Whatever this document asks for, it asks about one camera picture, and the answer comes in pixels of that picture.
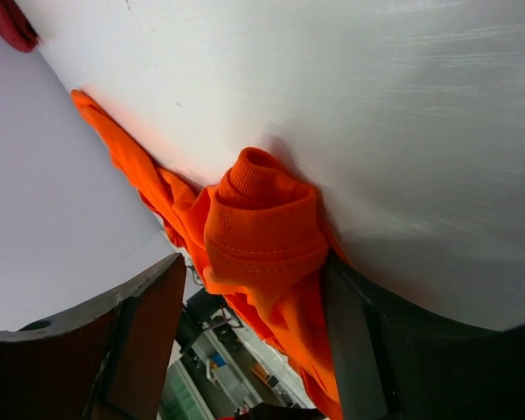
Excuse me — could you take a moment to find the dark red folded t shirt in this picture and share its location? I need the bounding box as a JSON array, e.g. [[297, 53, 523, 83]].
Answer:
[[0, 0, 39, 53]]

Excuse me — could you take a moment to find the orange t shirt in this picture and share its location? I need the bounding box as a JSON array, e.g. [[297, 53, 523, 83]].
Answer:
[[71, 90, 342, 419]]

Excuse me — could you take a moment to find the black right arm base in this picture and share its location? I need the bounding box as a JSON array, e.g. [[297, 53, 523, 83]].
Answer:
[[175, 290, 244, 354]]

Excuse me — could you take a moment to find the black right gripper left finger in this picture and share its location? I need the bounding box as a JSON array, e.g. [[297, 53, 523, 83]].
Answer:
[[0, 254, 186, 419]]

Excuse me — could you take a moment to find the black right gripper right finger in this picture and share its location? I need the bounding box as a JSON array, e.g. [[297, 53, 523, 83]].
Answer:
[[321, 255, 525, 419]]

